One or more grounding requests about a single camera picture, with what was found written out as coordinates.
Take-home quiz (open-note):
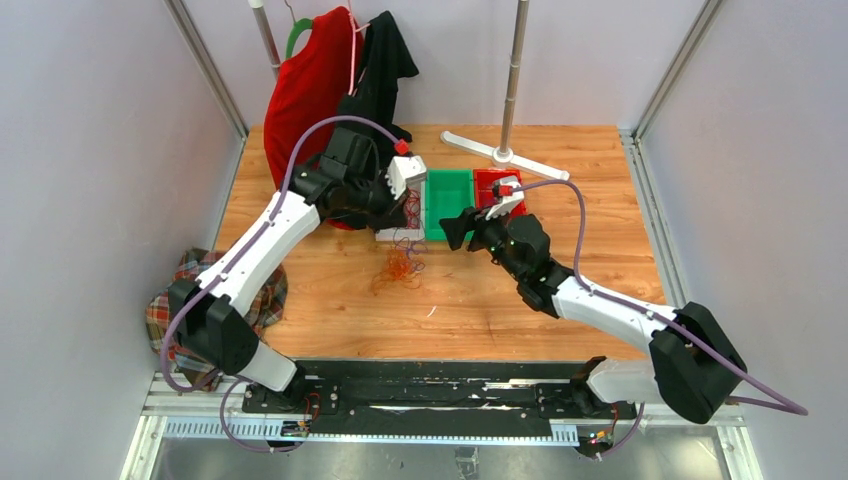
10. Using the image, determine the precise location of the green plastic bin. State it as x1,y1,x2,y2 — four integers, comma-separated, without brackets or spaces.
424,169,475,242

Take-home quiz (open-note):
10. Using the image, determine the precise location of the pink hanger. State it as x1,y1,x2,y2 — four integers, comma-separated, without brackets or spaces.
346,0,370,96

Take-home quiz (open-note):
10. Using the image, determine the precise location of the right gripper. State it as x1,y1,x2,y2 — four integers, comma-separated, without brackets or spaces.
440,201,526,282

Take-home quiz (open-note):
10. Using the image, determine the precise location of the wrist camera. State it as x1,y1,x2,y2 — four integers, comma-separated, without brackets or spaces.
485,175,525,220
385,155,428,200

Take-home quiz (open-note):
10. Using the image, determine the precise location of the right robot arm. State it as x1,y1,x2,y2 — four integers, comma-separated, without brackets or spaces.
439,207,747,424

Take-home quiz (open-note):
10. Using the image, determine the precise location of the red wire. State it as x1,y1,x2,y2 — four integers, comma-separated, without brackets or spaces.
397,188,425,231

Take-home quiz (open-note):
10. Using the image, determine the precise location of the white plastic bin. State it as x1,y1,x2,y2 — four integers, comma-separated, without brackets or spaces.
375,187,425,242

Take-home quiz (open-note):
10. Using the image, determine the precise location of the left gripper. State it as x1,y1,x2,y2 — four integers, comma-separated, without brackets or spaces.
346,168,411,234

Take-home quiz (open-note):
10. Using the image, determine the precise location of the plaid shirt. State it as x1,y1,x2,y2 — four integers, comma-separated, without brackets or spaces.
145,248,289,392

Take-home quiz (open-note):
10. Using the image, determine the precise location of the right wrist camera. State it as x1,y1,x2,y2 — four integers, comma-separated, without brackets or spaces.
485,175,525,220

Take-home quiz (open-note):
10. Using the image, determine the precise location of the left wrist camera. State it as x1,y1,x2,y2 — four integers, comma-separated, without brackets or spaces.
385,155,428,200

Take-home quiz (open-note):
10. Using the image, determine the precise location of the green hanger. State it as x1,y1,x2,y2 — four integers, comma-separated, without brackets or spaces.
285,18,313,60

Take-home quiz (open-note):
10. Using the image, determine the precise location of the black shirt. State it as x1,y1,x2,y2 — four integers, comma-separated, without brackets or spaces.
318,11,419,230

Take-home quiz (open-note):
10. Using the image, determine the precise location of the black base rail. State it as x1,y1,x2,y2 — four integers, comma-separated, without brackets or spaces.
241,358,638,445

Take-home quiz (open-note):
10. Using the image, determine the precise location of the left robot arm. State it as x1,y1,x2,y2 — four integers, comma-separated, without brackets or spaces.
160,125,427,413

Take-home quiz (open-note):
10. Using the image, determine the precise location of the red shirt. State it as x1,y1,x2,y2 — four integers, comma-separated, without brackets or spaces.
263,5,362,232

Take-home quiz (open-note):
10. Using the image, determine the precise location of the purple wire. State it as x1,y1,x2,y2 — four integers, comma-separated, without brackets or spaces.
390,225,432,276

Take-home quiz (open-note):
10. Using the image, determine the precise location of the white clothes rack stand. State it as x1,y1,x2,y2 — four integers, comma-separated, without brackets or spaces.
440,0,570,180

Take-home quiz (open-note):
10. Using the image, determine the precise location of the red plastic bin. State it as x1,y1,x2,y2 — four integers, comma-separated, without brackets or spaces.
473,169,528,218

